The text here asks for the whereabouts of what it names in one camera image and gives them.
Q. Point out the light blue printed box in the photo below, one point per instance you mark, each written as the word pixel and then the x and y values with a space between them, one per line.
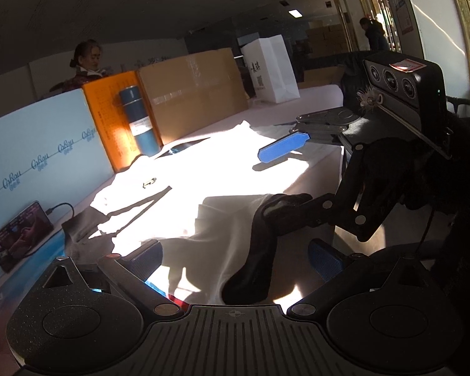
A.
pixel 43 133

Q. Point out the smartphone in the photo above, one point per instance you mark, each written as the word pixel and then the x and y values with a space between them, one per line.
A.
pixel 19 237

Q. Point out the orange box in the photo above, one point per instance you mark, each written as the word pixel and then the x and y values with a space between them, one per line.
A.
pixel 102 125

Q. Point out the large brown cardboard box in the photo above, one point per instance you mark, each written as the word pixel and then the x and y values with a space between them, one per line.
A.
pixel 196 94

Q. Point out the wall poster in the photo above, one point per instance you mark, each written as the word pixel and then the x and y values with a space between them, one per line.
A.
pixel 401 8

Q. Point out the stack of cardboard boxes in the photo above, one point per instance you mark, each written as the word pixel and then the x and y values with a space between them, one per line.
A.
pixel 329 41

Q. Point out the white t-shirt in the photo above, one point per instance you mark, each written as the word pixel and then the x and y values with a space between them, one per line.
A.
pixel 227 180

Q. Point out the white paper bag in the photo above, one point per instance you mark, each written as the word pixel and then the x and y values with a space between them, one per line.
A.
pixel 270 70

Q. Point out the ceiling light panel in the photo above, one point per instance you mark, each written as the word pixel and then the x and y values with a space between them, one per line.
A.
pixel 295 13

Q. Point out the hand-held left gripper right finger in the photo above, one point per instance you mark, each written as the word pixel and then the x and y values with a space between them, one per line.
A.
pixel 325 260

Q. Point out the blue thermos bottle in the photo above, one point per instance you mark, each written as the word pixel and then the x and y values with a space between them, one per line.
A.
pixel 141 133

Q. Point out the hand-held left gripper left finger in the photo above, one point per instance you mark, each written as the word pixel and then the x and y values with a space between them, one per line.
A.
pixel 150 256

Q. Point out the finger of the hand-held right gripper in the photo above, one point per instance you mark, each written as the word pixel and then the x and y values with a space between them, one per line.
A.
pixel 284 147
pixel 290 207

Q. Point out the black office chair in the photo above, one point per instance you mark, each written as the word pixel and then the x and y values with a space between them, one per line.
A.
pixel 350 82

